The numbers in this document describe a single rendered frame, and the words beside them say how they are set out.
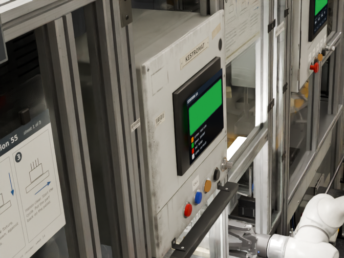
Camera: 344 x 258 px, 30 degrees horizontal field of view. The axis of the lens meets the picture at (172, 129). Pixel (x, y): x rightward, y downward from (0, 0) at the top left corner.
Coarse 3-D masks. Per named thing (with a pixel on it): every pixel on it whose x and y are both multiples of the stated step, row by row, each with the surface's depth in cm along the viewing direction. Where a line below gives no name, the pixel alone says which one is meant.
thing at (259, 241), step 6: (246, 234) 207; (252, 234) 205; (258, 234) 206; (264, 234) 206; (252, 240) 206; (258, 240) 204; (264, 240) 203; (246, 246) 208; (252, 246) 207; (258, 246) 203; (264, 246) 202; (252, 252) 208; (258, 252) 204; (264, 252) 203
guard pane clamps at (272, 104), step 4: (288, 8) 210; (284, 12) 208; (288, 12) 211; (284, 16) 208; (272, 20) 197; (268, 24) 194; (272, 24) 196; (268, 28) 194; (272, 28) 197; (268, 32) 194; (284, 88) 220; (284, 92) 220; (272, 100) 209; (272, 104) 209; (268, 108) 205; (268, 112) 206; (284, 152) 232; (284, 156) 233
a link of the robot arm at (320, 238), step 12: (300, 228) 205; (312, 228) 202; (288, 240) 201; (300, 240) 199; (312, 240) 198; (324, 240) 199; (288, 252) 198; (300, 252) 196; (312, 252) 195; (324, 252) 195; (336, 252) 196
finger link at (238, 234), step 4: (228, 228) 210; (228, 232) 209; (232, 232) 208; (236, 232) 208; (240, 232) 209; (244, 232) 209; (236, 236) 208; (240, 236) 207; (244, 240) 207; (248, 240) 206
